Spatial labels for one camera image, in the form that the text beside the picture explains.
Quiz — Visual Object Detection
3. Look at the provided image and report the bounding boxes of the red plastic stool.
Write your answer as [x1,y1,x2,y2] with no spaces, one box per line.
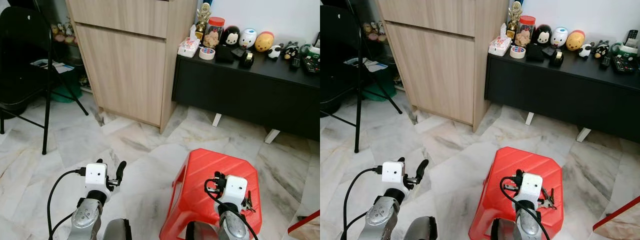
[468,146,565,240]
[159,148,263,240]

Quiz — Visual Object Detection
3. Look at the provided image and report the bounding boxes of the silver robot right leg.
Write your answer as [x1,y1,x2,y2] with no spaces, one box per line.
[185,221,221,240]
[490,218,516,240]

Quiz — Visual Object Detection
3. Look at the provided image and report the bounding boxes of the green plastic basket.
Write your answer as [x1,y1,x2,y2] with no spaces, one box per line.
[361,75,396,102]
[50,75,83,104]

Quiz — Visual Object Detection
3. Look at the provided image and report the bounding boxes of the black low console cabinet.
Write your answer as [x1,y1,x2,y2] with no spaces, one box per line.
[484,50,640,143]
[171,49,321,145]

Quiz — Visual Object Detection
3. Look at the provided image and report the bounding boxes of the light wooden cabinet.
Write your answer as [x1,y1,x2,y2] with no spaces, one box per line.
[375,0,510,132]
[65,0,199,134]

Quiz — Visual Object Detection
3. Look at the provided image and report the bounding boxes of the white paper sheets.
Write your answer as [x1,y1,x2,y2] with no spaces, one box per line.
[344,57,388,73]
[30,58,75,75]

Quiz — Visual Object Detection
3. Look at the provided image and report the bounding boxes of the black tape dispenser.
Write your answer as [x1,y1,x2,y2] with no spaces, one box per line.
[238,49,255,69]
[549,48,566,68]

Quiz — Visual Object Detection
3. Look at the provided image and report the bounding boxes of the black pouch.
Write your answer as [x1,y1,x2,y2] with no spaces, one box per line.
[215,45,236,64]
[526,43,546,63]

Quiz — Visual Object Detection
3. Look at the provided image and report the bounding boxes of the white and red tissue box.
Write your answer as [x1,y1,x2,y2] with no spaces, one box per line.
[178,25,202,58]
[488,23,512,57]

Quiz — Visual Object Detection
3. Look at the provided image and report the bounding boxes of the small pink plush toys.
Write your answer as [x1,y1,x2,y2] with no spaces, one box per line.
[51,22,76,43]
[363,21,387,42]

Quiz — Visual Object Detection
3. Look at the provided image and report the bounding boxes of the clear jar with red lid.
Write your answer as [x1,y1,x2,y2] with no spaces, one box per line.
[516,15,537,48]
[205,16,226,49]

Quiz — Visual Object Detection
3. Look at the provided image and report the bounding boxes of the black mouse plush toy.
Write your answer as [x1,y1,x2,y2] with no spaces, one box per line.
[533,24,553,47]
[221,25,241,48]

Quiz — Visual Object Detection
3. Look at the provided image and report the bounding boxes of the yellow round plush toy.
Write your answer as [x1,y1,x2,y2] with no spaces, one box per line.
[254,31,275,53]
[566,30,586,52]

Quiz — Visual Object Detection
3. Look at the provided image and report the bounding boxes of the white round plush toy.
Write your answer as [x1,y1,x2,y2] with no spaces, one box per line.
[238,28,258,50]
[550,27,570,49]

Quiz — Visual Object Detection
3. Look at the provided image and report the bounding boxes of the green and white desk gadget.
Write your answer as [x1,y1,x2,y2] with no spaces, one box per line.
[611,41,640,57]
[299,42,321,57]

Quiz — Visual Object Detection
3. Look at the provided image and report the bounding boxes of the small black plush figure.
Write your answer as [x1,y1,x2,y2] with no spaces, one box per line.
[283,41,300,61]
[593,40,611,59]

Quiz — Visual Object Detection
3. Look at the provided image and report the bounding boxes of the gold trophy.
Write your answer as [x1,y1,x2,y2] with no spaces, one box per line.
[195,2,212,41]
[506,1,523,40]

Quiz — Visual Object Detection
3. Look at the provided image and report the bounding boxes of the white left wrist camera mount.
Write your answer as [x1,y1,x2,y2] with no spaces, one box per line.
[382,160,407,195]
[84,162,110,202]

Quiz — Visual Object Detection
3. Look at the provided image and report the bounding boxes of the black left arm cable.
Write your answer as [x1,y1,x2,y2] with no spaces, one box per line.
[47,168,87,240]
[342,167,385,240]

